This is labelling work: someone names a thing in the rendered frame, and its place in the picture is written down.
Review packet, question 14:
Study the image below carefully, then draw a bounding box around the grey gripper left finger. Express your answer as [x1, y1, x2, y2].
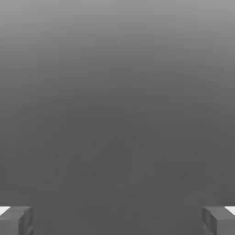
[0, 205, 35, 235]

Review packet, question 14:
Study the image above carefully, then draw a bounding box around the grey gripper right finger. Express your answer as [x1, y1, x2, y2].
[201, 206, 235, 235]

